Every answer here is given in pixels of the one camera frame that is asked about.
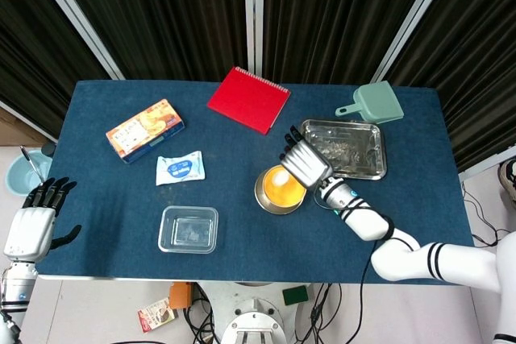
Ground blue yellow biscuit box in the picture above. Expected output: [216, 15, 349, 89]
[105, 98, 186, 164]

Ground clear plastic container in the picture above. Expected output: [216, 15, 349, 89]
[157, 205, 219, 255]

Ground small printed snack packet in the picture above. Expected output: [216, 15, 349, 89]
[136, 297, 178, 334]

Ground silver metal plate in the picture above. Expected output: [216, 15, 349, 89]
[254, 164, 307, 215]

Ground dark pleated curtain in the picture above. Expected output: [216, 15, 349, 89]
[0, 0, 516, 172]

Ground light blue plastic bucket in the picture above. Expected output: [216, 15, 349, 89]
[5, 149, 53, 197]

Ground white grey robot base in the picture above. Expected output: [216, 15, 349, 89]
[197, 281, 311, 344]

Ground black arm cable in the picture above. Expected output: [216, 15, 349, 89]
[312, 186, 420, 344]

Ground black floor cable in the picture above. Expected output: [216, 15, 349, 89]
[461, 182, 511, 248]

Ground white metal frame post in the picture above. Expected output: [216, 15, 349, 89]
[370, 0, 461, 83]
[243, 0, 265, 76]
[23, 0, 125, 81]

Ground white blue wipes packet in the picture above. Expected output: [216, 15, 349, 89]
[156, 150, 206, 187]

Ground white metal frame rail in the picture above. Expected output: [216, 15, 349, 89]
[0, 100, 57, 143]
[458, 146, 516, 183]

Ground pale green plastic dustpan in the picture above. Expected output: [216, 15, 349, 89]
[335, 81, 405, 125]

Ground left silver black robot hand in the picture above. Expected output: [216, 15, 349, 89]
[2, 176, 82, 263]

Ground beige bowl yellow contents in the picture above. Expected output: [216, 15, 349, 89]
[257, 164, 306, 207]

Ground blue table cloth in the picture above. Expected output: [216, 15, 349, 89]
[35, 80, 483, 284]

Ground red spiral notebook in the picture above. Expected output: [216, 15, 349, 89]
[206, 66, 292, 136]

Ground sneaker shoe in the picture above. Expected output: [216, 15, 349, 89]
[498, 158, 516, 204]

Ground orange box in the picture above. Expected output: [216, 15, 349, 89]
[168, 281, 194, 310]

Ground metal tray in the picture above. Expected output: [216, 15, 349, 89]
[300, 118, 388, 180]

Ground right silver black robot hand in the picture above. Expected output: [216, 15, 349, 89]
[278, 124, 334, 190]

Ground dark green block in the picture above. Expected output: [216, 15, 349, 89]
[281, 284, 310, 307]

